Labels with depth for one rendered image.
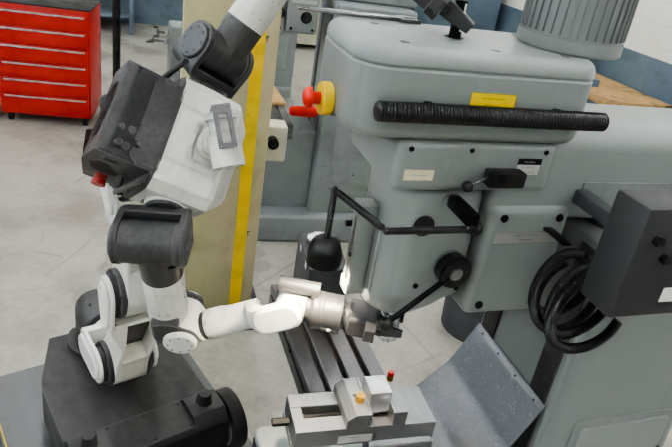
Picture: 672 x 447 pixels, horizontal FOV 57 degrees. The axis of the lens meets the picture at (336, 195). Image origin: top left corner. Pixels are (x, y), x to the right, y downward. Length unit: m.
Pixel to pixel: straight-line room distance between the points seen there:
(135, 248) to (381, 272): 0.49
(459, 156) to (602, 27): 0.34
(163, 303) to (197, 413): 0.73
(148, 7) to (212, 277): 7.27
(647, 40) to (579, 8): 5.63
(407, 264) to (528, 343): 0.51
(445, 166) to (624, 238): 0.32
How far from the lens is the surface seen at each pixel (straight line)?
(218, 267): 3.32
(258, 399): 3.01
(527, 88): 1.15
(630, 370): 1.65
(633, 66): 6.92
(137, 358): 2.05
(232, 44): 1.41
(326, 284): 1.85
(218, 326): 1.48
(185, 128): 1.33
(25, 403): 2.47
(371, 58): 1.02
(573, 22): 1.23
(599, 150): 1.33
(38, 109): 5.91
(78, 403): 2.19
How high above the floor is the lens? 2.08
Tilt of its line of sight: 25 degrees down
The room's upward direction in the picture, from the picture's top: 9 degrees clockwise
